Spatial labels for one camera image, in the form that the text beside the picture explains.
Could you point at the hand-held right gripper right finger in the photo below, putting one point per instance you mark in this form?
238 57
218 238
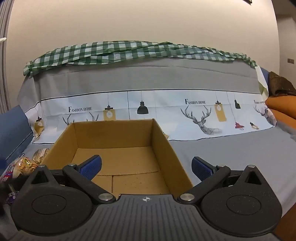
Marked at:
201 168

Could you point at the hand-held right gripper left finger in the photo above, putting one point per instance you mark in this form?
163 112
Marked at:
91 167

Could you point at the brown cardboard box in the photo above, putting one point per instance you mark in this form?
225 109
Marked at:
129 162

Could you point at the golden snack packet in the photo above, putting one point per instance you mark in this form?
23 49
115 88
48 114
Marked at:
23 166

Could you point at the speckled bread packet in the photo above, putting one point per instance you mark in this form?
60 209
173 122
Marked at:
39 154

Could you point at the red white snack packet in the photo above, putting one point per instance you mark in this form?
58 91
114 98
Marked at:
6 175

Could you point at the purple snack packet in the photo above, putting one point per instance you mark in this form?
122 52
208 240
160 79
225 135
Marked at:
11 197

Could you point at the blue cushion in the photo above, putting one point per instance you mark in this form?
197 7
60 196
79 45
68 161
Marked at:
13 129

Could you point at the orange cushion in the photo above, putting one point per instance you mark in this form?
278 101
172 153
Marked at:
283 104

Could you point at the grey printed bedsheet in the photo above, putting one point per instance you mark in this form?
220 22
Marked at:
148 78

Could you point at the blue pillow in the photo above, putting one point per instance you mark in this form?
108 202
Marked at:
262 74

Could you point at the brown cloth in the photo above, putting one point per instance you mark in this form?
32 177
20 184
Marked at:
281 84

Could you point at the green checkered cloth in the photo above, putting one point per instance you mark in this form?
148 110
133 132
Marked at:
111 52

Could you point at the grey curtain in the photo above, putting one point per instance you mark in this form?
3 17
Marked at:
3 69

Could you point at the white rack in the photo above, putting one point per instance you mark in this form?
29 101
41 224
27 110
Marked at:
1 39

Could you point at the wall switch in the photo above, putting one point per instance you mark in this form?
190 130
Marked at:
290 60

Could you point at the dark picture frame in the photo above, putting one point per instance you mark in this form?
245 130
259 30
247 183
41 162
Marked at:
248 1

